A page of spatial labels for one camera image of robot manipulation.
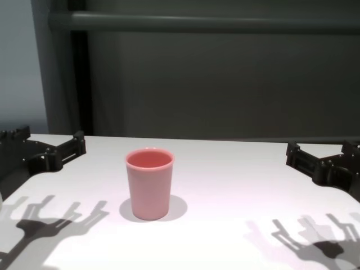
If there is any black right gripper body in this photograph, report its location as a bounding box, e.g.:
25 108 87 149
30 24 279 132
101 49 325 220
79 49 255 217
314 154 360 203

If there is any pink plastic cup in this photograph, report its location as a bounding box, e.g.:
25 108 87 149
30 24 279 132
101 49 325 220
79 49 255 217
125 146 176 221

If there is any black vertical post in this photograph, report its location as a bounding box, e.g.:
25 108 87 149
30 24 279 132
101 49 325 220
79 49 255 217
70 30 94 136

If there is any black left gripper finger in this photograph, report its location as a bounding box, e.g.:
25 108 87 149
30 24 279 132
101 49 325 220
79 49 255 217
0 125 31 163
46 130 87 172

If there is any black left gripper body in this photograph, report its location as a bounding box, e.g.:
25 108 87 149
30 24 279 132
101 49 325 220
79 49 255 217
0 139 65 195

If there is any thick grey railing bar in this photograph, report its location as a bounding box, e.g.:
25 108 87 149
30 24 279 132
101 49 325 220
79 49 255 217
48 10 360 35

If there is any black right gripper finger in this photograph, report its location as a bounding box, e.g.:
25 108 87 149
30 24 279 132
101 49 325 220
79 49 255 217
341 139 360 161
286 142 321 182

